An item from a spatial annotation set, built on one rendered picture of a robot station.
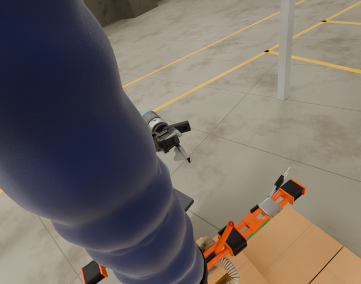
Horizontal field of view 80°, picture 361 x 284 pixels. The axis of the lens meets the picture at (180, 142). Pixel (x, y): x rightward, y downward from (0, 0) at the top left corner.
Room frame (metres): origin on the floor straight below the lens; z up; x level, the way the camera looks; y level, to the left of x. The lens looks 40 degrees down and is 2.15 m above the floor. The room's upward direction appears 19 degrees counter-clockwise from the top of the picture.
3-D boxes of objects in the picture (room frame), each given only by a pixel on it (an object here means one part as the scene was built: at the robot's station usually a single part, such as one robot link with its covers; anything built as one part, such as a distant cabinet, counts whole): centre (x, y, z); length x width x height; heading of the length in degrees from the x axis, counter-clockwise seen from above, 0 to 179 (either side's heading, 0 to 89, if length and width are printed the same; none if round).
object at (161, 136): (0.76, 0.05, 1.58); 0.12 x 0.09 x 0.08; 19
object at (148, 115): (0.92, 0.10, 1.57); 0.12 x 0.09 x 0.10; 19
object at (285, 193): (0.51, -0.40, 1.24); 0.08 x 0.07 x 0.05; 110
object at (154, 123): (0.84, 0.07, 1.58); 0.09 x 0.05 x 0.10; 109
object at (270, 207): (0.47, -0.27, 1.23); 0.07 x 0.07 x 0.04; 20
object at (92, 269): (0.46, 0.54, 1.24); 0.09 x 0.08 x 0.05; 20
